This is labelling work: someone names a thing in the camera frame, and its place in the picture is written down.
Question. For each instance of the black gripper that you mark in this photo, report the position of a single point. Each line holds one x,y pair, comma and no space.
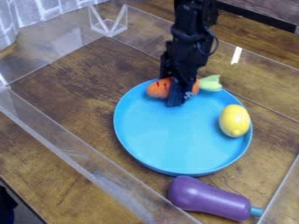
189,50

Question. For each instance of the orange toy carrot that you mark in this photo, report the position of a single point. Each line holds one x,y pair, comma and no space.
160,88

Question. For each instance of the blue round tray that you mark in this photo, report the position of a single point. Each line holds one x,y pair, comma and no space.
178,140

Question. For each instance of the yellow toy lemon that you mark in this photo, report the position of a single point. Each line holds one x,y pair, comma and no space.
234,120

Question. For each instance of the purple toy eggplant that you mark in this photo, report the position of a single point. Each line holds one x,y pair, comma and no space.
196,196

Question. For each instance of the white patterned curtain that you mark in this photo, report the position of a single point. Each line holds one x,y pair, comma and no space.
19,13

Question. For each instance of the clear acrylic enclosure wall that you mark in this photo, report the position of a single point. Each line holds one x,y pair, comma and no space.
65,74

